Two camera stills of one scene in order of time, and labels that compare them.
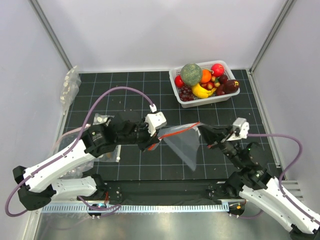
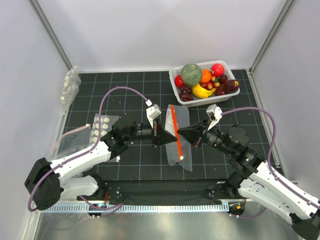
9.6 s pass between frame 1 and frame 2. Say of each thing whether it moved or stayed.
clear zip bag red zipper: moved
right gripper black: moved
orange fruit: stayed
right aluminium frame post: stayed
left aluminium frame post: stayed
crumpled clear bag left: stayed
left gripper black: moved
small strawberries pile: stayed
